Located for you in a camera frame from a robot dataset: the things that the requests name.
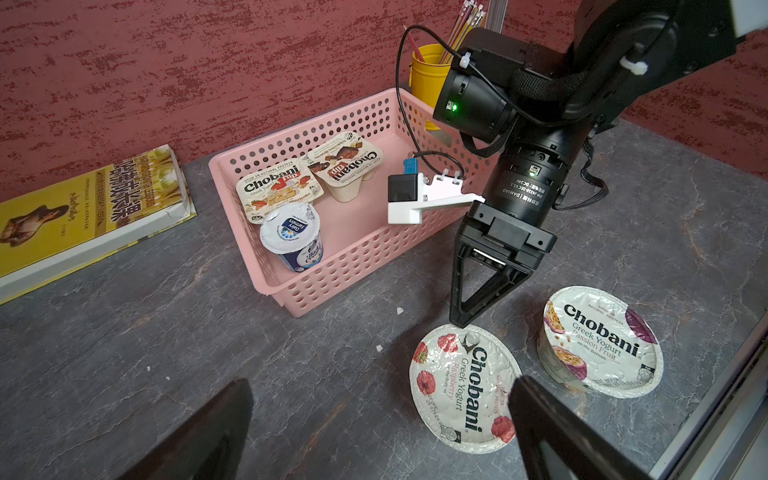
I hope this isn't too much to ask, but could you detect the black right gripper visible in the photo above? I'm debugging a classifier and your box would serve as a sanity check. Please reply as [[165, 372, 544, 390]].
[[449, 128, 585, 328]]

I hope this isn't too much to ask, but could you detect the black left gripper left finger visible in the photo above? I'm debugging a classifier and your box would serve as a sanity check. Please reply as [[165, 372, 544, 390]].
[[120, 379, 254, 479]]

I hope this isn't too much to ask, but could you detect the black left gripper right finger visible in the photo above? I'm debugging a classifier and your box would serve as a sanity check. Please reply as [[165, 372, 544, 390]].
[[508, 376, 649, 480]]

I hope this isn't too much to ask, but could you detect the Chobani raspberry yogurt tub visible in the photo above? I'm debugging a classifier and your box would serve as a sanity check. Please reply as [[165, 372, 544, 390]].
[[409, 324, 521, 454]]

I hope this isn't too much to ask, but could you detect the Chobani Flip chocolate yogurt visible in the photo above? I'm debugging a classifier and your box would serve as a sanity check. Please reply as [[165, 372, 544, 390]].
[[304, 131, 384, 203]]

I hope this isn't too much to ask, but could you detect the small Dairy Farmers yogurt cup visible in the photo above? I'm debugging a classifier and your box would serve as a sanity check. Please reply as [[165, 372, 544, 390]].
[[260, 202, 324, 272]]

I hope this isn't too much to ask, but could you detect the Chobani Flip strawberry yogurt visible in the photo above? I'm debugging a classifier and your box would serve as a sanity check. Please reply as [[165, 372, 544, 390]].
[[236, 159, 324, 225]]

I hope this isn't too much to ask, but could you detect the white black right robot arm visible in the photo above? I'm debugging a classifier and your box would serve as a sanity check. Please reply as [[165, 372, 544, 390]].
[[433, 0, 767, 327]]

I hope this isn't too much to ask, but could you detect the Chobani passion fruit yogurt tub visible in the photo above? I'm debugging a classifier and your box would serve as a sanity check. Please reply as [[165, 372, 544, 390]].
[[537, 286, 664, 399]]

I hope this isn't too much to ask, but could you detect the pink plastic basket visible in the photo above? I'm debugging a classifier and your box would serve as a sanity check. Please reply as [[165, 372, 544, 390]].
[[209, 89, 496, 317]]

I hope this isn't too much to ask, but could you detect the yellow metal pencil cup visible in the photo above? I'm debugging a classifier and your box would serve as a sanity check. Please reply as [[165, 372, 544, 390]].
[[409, 44, 451, 108]]

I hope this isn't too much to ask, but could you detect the single red pencil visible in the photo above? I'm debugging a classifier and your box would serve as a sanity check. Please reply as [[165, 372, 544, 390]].
[[406, 33, 425, 63]]

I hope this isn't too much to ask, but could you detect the bundle of coloured pencils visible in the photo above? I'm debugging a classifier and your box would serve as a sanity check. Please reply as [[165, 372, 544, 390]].
[[447, 0, 489, 51]]

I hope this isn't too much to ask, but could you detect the yellow book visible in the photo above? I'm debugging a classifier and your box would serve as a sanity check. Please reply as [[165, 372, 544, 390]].
[[1, 145, 196, 302]]

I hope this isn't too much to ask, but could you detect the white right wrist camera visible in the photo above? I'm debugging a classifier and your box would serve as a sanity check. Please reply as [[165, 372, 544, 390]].
[[387, 158, 485, 225]]

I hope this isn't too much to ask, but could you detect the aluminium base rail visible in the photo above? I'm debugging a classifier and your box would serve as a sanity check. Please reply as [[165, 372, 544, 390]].
[[649, 315, 767, 479]]

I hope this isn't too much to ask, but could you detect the right aluminium corner post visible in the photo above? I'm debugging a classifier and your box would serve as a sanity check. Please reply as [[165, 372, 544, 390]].
[[486, 0, 509, 33]]

